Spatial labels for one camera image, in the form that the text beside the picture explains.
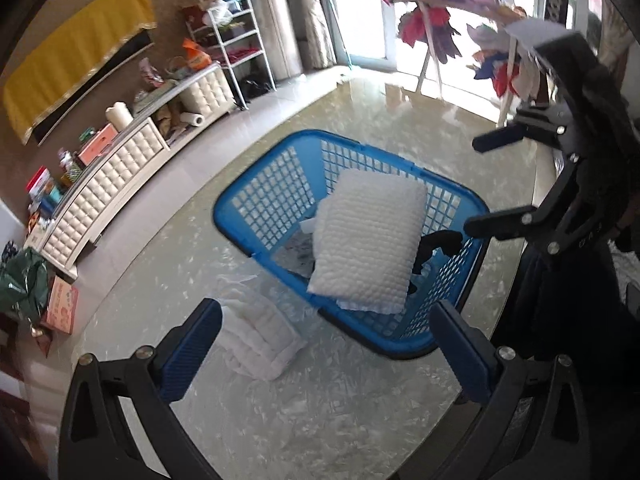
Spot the pink patterned box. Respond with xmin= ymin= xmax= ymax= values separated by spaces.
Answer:
xmin=40 ymin=276 xmax=81 ymax=336

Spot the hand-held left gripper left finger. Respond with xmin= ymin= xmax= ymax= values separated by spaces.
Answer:
xmin=59 ymin=298 xmax=224 ymax=480

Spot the grey rolled mat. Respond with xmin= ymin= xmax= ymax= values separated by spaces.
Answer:
xmin=260 ymin=0 xmax=303 ymax=81

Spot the white textured cover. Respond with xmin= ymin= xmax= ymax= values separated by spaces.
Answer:
xmin=612 ymin=252 xmax=640 ymax=306

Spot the black television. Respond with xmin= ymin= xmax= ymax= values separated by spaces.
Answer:
xmin=35 ymin=30 xmax=156 ymax=147

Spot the white cloth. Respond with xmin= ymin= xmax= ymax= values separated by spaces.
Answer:
xmin=212 ymin=282 xmax=308 ymax=382

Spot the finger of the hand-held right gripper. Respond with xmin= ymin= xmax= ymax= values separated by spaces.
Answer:
xmin=464 ymin=156 xmax=590 ymax=257
xmin=471 ymin=102 xmax=572 ymax=154

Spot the grey cloth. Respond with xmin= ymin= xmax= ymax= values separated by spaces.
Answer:
xmin=280 ymin=217 xmax=326 ymax=281

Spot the white metal shelf rack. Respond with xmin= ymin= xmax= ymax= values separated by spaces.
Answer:
xmin=187 ymin=0 xmax=278 ymax=111

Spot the black cloth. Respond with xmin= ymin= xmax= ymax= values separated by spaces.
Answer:
xmin=411 ymin=229 xmax=467 ymax=296

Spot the white tufted cabinet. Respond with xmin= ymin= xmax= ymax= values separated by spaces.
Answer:
xmin=37 ymin=62 xmax=238 ymax=281

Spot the beige curtain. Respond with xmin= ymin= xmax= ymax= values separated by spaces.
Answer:
xmin=300 ymin=0 xmax=337 ymax=71

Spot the green bag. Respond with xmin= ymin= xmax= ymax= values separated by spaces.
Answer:
xmin=0 ymin=247 xmax=51 ymax=318

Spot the brown paper bag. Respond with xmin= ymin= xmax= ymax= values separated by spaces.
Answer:
xmin=151 ymin=105 xmax=177 ymax=136

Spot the orange bag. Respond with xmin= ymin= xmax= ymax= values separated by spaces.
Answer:
xmin=182 ymin=37 xmax=211 ymax=72

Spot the white knitted towel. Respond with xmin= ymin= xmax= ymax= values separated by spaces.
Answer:
xmin=306 ymin=167 xmax=430 ymax=315

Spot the pile of hanging clothes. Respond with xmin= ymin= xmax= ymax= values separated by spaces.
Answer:
xmin=397 ymin=5 xmax=541 ymax=98

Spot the white candle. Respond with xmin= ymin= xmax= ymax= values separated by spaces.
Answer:
xmin=106 ymin=101 xmax=135 ymax=132

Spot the yellow cloth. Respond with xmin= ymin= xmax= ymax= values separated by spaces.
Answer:
xmin=2 ymin=0 xmax=157 ymax=145

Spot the white clothes drying rack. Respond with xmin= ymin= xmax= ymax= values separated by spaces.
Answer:
xmin=350 ymin=0 xmax=526 ymax=128

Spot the mop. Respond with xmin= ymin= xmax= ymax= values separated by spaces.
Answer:
xmin=322 ymin=0 xmax=357 ymax=85

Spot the black bag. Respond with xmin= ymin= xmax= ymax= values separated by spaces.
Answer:
xmin=239 ymin=75 xmax=275 ymax=101

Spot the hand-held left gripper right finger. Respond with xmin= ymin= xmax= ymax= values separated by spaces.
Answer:
xmin=400 ymin=301 xmax=592 ymax=480

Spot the red white box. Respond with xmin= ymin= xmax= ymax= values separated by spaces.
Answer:
xmin=26 ymin=166 xmax=53 ymax=201

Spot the white plastic bag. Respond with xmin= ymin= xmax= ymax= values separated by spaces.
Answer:
xmin=206 ymin=0 xmax=235 ymax=26

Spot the blue plastic laundry basket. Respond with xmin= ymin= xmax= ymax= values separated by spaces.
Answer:
xmin=212 ymin=129 xmax=493 ymax=361

